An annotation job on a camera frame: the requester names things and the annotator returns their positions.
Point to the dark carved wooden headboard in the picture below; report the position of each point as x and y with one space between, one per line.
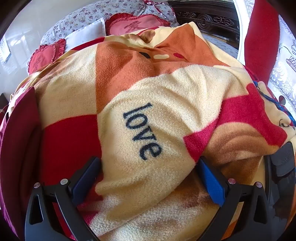
208 20

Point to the white lace curtain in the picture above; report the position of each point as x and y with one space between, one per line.
285 60

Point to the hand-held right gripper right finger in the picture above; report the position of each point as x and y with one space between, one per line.
212 183

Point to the printed checkered fleece blanket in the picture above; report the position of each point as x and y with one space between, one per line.
161 97

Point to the maroon fleece shirt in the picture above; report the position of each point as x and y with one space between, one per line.
20 139

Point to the red curtain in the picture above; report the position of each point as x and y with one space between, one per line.
262 41

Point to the red heart pillow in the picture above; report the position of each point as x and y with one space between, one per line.
136 25
45 58

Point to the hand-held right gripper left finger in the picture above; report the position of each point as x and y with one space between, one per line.
85 179

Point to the white pillow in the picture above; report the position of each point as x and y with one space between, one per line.
85 32

